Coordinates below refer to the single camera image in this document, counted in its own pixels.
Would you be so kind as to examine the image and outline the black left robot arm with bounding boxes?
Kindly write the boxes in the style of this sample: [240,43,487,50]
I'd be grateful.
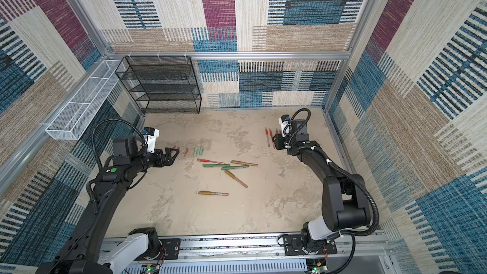
[37,135,180,273]

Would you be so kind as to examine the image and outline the white wire mesh basket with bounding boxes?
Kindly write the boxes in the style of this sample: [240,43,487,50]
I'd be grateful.
[46,60,120,141]

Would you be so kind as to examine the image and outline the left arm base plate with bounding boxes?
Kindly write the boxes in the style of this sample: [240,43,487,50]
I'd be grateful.
[135,238,181,262]

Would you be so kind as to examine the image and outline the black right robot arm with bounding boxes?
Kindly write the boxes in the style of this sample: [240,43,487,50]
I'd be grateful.
[272,115,373,254]

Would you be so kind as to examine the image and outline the brown pen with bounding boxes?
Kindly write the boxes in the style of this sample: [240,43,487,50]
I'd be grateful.
[230,160,258,167]

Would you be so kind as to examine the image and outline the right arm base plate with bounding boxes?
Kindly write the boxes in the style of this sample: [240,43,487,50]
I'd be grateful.
[277,233,337,256]

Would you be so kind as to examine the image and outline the brown pen diagonal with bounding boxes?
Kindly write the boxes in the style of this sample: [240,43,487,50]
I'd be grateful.
[224,170,248,189]

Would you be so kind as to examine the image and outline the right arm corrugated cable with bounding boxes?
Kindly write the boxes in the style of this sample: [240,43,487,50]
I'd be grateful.
[285,108,380,274]

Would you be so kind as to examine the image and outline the aluminium front rail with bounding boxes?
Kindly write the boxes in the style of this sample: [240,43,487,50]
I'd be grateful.
[123,231,401,273]

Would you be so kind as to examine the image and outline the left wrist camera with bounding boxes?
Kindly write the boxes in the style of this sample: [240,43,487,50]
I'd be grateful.
[142,127,160,153]

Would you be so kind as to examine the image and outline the dark green pen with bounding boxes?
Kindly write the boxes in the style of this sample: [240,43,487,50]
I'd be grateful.
[202,163,230,167]
[221,165,250,171]

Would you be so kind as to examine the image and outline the black wire mesh shelf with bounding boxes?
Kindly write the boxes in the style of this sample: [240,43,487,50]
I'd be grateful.
[115,56,202,114]

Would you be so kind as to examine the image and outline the gold marker bottom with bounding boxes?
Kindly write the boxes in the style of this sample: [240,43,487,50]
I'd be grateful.
[198,190,229,197]

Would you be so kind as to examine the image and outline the dark green pen left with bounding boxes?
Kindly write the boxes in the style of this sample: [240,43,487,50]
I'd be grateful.
[202,163,230,167]

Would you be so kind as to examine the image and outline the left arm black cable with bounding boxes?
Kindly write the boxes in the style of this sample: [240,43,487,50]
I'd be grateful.
[91,118,146,172]

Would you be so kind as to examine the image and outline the dark green pen right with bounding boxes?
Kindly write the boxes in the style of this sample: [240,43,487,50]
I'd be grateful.
[221,165,250,171]

